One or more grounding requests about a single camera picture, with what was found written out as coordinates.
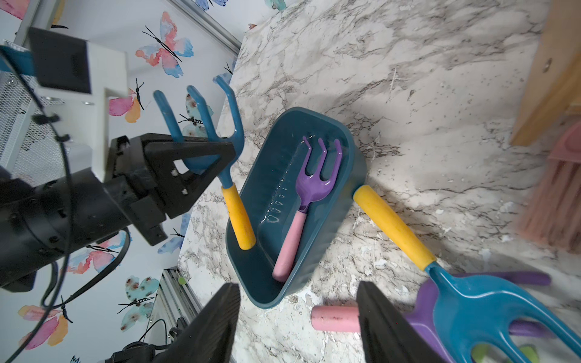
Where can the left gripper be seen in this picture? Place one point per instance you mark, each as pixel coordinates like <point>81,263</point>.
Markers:
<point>149,182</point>

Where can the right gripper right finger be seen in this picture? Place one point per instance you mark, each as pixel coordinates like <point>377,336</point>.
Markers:
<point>386,335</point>

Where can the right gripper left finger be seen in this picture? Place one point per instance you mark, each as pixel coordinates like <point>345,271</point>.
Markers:
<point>210,337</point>

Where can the purple rake pink handle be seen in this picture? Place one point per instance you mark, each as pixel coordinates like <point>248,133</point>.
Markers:
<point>346,318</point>

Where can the teal rake yellow handle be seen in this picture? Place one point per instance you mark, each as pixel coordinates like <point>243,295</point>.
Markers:
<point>469,310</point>

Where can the blue claw rake yellow handle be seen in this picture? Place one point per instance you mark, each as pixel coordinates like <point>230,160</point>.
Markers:
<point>217,155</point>

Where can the teal plastic storage box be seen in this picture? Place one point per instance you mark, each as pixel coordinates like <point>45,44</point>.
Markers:
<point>271,201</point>

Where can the purple fork pink handle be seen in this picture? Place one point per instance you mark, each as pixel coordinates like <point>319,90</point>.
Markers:
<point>310,189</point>

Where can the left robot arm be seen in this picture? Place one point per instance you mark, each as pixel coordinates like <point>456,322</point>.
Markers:
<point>40,224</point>

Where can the pink hand brush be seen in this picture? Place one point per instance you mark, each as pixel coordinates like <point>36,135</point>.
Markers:
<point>552,217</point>

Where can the wooden shelf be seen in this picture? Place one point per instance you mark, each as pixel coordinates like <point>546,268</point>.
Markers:
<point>552,91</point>

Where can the green rake wooden handle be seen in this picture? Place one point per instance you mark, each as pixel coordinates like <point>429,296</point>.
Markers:
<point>485,352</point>

